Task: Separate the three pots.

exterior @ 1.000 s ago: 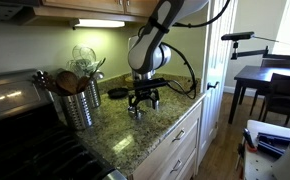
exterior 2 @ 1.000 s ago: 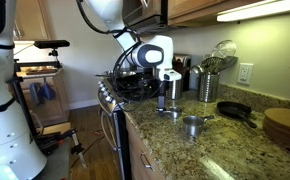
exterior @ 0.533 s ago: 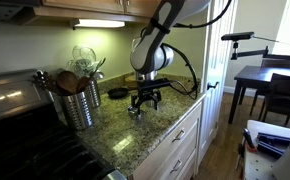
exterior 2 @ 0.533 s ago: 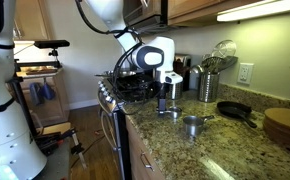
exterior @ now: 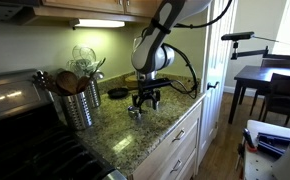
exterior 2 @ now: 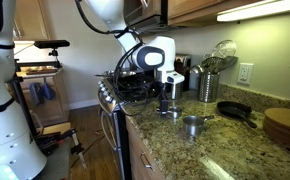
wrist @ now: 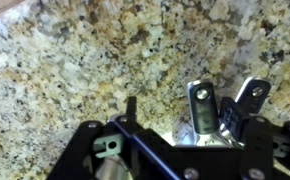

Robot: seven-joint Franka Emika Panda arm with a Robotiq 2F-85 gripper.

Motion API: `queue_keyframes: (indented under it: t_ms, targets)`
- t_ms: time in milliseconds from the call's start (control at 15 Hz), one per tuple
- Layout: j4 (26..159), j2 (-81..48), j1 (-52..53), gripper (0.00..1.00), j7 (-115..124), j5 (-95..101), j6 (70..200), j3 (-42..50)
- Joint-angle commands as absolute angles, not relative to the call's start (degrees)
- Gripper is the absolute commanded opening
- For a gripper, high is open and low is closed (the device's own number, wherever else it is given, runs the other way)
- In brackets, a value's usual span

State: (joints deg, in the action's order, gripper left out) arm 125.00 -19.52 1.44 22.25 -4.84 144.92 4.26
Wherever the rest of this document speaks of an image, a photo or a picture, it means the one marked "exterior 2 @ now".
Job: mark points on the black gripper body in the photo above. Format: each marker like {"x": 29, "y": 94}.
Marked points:
{"x": 165, "y": 91}

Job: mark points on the medium steel measuring cup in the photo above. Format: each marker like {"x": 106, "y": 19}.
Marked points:
{"x": 175, "y": 112}

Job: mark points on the large steel measuring cup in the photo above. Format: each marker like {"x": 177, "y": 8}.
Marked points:
{"x": 193, "y": 126}

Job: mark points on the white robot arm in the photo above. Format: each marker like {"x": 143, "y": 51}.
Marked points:
{"x": 153, "y": 56}

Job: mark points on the small steel canister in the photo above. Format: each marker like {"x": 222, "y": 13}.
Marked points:
{"x": 177, "y": 91}

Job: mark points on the dark countertop appliance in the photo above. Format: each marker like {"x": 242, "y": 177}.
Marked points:
{"x": 185, "y": 63}

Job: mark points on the steel ladle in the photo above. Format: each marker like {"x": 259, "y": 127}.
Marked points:
{"x": 196, "y": 69}

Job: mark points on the steel utensil holder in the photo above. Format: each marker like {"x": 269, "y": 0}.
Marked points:
{"x": 208, "y": 87}

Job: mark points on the dark slotted spoon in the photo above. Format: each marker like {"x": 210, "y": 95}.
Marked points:
{"x": 210, "y": 64}

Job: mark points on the stainless steel gas stove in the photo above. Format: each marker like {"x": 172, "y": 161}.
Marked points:
{"x": 111, "y": 133}

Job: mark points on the black cast iron skillet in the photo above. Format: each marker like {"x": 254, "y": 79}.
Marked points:
{"x": 233, "y": 109}

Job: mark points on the steel microwave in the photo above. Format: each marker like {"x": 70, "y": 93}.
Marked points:
{"x": 141, "y": 11}

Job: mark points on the black bar clamp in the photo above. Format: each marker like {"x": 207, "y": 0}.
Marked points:
{"x": 76, "y": 148}

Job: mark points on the light wooden base cabinet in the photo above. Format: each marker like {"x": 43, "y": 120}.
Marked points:
{"x": 53, "y": 110}

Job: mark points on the blue hanging cloth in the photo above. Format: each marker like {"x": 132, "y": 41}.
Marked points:
{"x": 35, "y": 94}
{"x": 48, "y": 91}

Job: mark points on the round wooden board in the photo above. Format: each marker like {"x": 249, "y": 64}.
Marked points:
{"x": 285, "y": 118}
{"x": 280, "y": 136}

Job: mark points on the grey robot platform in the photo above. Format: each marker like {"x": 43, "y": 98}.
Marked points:
{"x": 56, "y": 163}

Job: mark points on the under-cabinet light strip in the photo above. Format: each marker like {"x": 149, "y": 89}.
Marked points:
{"x": 258, "y": 13}

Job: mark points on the white wall outlet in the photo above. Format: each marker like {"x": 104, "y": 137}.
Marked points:
{"x": 245, "y": 73}

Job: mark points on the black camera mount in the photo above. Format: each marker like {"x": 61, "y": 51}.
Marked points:
{"x": 54, "y": 55}

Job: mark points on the black stereo camera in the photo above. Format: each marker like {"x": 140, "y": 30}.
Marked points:
{"x": 51, "y": 43}

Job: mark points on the light wooden wall cabinet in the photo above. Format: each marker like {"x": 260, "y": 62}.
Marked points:
{"x": 31, "y": 20}

